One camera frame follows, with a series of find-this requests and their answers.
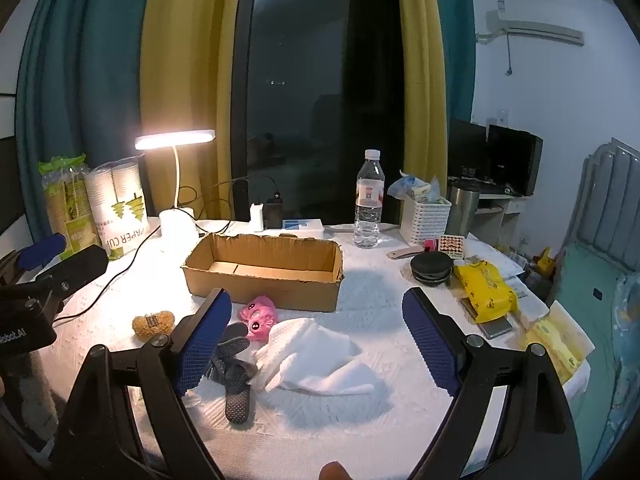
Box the white side desk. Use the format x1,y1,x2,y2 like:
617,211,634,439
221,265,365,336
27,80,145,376
470,192,529,256

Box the pink plush toy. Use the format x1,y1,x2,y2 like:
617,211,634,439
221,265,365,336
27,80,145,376
238,296,279,342

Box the teal bed sheet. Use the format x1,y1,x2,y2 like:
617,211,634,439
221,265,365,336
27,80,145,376
555,242,640,461

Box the clear water bottle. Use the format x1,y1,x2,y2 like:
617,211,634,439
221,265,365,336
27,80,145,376
353,149,387,249

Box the white towel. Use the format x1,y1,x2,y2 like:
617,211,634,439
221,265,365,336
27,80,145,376
250,317,377,395

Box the white woven plastic basket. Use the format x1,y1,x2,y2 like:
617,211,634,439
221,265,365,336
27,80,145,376
400,194,453,247

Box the steel thermos cup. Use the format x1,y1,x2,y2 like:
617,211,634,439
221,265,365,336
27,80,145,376
446,180,482,239

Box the grey smartphone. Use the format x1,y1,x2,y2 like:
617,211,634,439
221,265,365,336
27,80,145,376
462,297,515,340

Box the pale cartoon tissue pack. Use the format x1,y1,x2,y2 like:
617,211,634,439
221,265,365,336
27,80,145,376
522,301,594,386

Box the blue plastic packet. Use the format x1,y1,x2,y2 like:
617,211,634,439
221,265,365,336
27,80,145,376
387,170,442,206

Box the grey folded panels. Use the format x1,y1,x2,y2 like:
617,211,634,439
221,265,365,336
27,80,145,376
562,137,640,272

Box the white air conditioner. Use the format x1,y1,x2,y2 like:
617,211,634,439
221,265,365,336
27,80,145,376
475,10,586,49

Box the white papers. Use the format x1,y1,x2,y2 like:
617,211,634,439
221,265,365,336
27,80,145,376
500,260,552,322

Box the black power adapter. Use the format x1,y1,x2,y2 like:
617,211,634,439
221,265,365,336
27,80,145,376
265,191,286,231

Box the yellow knitted toy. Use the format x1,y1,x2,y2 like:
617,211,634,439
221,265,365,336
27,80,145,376
132,310,176,344

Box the cardboard box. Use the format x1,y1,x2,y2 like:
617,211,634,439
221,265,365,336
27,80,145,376
181,232,346,314

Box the black round lid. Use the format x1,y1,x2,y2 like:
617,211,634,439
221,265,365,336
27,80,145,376
410,252,454,289

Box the beige folding knife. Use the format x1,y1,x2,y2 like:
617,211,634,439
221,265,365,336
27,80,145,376
387,245,426,261

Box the white lamp base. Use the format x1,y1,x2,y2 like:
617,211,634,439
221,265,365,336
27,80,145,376
134,129,217,256

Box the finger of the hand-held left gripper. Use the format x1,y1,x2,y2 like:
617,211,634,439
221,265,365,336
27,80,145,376
0,232,67,286
27,244,110,312

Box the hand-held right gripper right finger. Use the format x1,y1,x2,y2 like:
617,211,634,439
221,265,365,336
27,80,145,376
401,287,583,480

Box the blue and white box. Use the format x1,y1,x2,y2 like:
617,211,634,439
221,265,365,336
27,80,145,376
281,218,325,239

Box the black monitor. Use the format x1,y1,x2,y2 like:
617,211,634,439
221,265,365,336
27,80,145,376
487,124,544,197

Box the black charger cable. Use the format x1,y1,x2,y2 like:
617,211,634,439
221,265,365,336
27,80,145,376
177,175,281,222

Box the teal curtain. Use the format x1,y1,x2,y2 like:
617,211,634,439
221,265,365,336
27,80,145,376
432,0,476,122
17,0,152,242

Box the dark window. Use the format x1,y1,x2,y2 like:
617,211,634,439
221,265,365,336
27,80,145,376
237,0,407,225

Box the white paper cup pack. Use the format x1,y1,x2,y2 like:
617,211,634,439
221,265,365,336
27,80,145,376
85,157,154,261

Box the yellow curtain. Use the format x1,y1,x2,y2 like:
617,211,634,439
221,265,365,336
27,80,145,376
395,0,449,197
140,0,252,222

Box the green paper cup pack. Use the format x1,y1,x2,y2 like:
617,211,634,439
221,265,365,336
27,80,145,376
39,154,101,257

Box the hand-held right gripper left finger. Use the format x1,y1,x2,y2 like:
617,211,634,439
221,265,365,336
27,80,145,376
50,287,233,480

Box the small dotted box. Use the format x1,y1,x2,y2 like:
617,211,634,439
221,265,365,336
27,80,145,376
437,234,465,260

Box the white charger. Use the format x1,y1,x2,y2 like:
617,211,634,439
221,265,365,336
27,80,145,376
249,202,271,233

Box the black lamp cable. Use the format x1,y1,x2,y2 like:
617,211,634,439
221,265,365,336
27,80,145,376
52,232,162,322

